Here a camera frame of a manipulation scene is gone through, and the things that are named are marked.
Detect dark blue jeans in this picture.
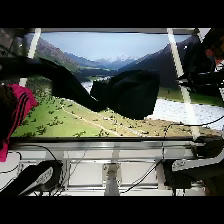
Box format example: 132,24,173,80
39,58,161,121

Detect silver frame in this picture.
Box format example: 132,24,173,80
0,137,224,197

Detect black cable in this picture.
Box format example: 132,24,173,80
11,143,60,162
119,114,224,195

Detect pink garment with black stripes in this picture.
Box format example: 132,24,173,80
0,83,40,163

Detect heap of clothes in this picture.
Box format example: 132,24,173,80
199,28,224,68

